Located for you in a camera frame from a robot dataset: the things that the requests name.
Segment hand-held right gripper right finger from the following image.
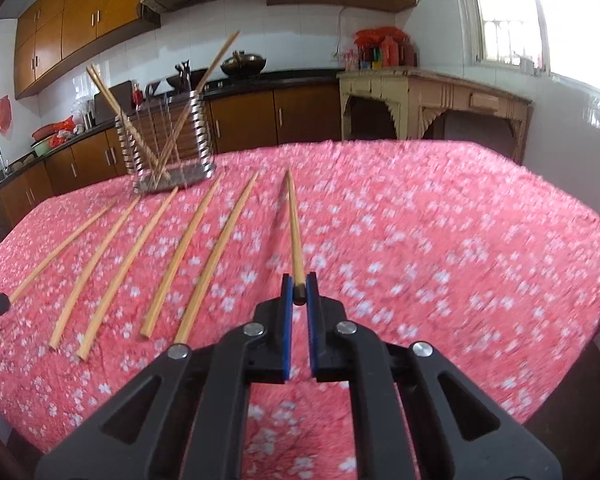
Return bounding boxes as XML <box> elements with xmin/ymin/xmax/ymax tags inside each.
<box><xmin>305</xmin><ymin>272</ymin><xmax>563</xmax><ymax>480</ymax></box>

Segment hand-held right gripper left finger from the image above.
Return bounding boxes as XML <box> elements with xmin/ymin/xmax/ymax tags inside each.
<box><xmin>34</xmin><ymin>274</ymin><xmax>297</xmax><ymax>480</ymax></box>

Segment wooden chopstick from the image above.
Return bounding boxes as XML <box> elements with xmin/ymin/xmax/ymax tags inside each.
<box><xmin>284</xmin><ymin>167</ymin><xmax>307</xmax><ymax>307</ymax></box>
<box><xmin>91</xmin><ymin>63</ymin><xmax>173</xmax><ymax>178</ymax></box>
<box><xmin>76</xmin><ymin>186</ymin><xmax>180</xmax><ymax>361</ymax></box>
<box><xmin>85</xmin><ymin>66</ymin><xmax>171</xmax><ymax>181</ymax></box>
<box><xmin>152</xmin><ymin>30</ymin><xmax>241</xmax><ymax>188</ymax></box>
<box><xmin>140</xmin><ymin>175</ymin><xmax>225</xmax><ymax>339</ymax></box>
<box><xmin>7</xmin><ymin>200</ymin><xmax>120</xmax><ymax>305</ymax></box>
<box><xmin>48</xmin><ymin>196</ymin><xmax>142</xmax><ymax>351</ymax></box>
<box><xmin>173</xmin><ymin>171</ymin><xmax>260</xmax><ymax>345</ymax></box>

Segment metal wire chopstick holder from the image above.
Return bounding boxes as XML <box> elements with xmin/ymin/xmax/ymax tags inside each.
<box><xmin>115</xmin><ymin>89</ymin><xmax>217</xmax><ymax>195</ymax></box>

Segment red floral tablecloth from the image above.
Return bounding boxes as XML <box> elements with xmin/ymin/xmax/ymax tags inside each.
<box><xmin>0</xmin><ymin>140</ymin><xmax>600</xmax><ymax>480</ymax></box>

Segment red basin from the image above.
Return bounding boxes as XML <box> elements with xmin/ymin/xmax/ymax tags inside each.
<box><xmin>32</xmin><ymin>122</ymin><xmax>63</xmax><ymax>141</ymax></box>

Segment wooden base cabinets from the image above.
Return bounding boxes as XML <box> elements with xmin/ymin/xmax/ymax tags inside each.
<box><xmin>0</xmin><ymin>82</ymin><xmax>343</xmax><ymax>246</ymax></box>

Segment dark cutting board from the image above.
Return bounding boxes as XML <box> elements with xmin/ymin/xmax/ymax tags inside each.
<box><xmin>94</xmin><ymin>80</ymin><xmax>133</xmax><ymax>126</ymax></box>

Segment black kitchen countertop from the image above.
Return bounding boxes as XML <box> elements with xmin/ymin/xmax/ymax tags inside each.
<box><xmin>0</xmin><ymin>69</ymin><xmax>341</xmax><ymax>202</ymax></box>

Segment cream wooden side table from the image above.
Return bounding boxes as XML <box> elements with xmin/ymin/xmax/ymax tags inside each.
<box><xmin>336</xmin><ymin>66</ymin><xmax>535</xmax><ymax>165</ymax></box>

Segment dark pan with lid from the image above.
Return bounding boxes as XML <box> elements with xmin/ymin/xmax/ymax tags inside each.
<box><xmin>220</xmin><ymin>51</ymin><xmax>267</xmax><ymax>78</ymax></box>

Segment black wok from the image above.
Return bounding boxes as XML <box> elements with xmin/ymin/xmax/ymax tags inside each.
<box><xmin>166</xmin><ymin>60</ymin><xmax>208</xmax><ymax>88</ymax></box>

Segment large red plastic bottle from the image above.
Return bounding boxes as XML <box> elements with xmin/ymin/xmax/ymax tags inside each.
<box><xmin>380</xmin><ymin>37</ymin><xmax>400</xmax><ymax>67</ymax></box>

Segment large barred window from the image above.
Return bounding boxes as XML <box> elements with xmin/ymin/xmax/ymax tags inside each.
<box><xmin>467</xmin><ymin>0</ymin><xmax>600</xmax><ymax>78</ymax></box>

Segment wooden wall cabinets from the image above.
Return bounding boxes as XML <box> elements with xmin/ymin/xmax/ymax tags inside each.
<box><xmin>14</xmin><ymin>0</ymin><xmax>417</xmax><ymax>101</ymax></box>

